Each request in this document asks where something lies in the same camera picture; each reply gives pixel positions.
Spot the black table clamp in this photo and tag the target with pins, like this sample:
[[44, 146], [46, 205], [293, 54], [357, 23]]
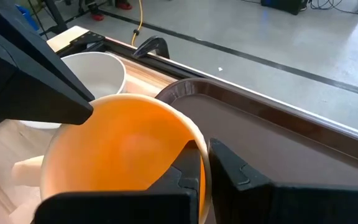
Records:
[[154, 43]]

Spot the brown plastic tray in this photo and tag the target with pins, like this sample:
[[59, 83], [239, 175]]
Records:
[[275, 140]]

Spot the white bowl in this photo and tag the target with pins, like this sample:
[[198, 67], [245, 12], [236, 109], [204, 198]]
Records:
[[98, 74]]

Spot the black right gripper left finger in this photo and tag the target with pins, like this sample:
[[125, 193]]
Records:
[[120, 208]]

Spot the person's foot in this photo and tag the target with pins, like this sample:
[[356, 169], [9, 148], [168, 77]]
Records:
[[123, 4], [97, 17]]

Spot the black equipment box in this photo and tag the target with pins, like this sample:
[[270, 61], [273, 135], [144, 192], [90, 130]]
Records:
[[284, 6]]

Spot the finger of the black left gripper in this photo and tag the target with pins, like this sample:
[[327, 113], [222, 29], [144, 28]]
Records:
[[26, 87]]

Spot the pale orange plastic mug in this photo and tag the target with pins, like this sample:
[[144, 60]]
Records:
[[120, 143]]

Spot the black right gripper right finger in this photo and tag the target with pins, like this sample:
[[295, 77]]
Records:
[[291, 205]]

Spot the blue plastic bin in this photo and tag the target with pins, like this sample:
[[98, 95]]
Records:
[[26, 17]]

